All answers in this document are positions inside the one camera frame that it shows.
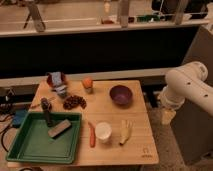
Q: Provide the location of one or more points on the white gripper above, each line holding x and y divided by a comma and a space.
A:
167, 116

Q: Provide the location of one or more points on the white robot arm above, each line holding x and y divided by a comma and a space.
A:
185, 82

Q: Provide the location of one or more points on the yellow banana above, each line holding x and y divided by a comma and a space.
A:
126, 129

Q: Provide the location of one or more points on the purple bowl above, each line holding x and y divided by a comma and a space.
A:
121, 95

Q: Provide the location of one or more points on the wooden table board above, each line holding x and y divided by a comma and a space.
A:
140, 149

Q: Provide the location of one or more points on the white cup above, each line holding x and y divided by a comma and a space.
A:
103, 132

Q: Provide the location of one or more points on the orange carrot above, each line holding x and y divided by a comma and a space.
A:
92, 135

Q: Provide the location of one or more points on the orange fruit on cup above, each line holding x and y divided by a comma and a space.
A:
88, 84

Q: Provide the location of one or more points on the dark red grape bunch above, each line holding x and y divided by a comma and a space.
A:
73, 102

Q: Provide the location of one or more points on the grey sponge block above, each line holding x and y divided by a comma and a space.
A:
59, 128

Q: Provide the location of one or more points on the red brown bowl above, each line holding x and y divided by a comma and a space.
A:
56, 79

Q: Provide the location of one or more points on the green plastic tray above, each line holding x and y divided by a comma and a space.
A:
33, 144

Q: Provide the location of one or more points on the blue box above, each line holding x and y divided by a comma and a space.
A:
18, 118

